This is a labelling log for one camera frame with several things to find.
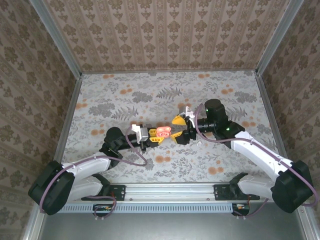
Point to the aluminium arm base beam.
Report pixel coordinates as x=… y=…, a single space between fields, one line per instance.
x=170 y=192

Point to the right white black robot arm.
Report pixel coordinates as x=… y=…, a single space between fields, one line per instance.
x=257 y=152

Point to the pink earbud charging case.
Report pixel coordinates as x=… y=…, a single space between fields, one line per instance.
x=163 y=131

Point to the floral patterned table covering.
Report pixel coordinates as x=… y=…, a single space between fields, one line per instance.
x=125 y=82

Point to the black wiring connector box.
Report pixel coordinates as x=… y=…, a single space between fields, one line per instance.
x=240 y=208
x=103 y=208

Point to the grey sheet metal panel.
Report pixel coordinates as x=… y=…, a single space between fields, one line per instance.
x=170 y=227

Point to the aluminium table edge rail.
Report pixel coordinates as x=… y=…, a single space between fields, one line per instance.
x=170 y=72
x=70 y=112
x=267 y=105

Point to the aluminium frame bar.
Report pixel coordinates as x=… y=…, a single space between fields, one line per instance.
x=32 y=230
x=311 y=225

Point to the aluminium frame post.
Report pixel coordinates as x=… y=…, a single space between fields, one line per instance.
x=57 y=40
x=277 y=37

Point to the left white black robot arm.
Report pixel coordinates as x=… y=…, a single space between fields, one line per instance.
x=87 y=165

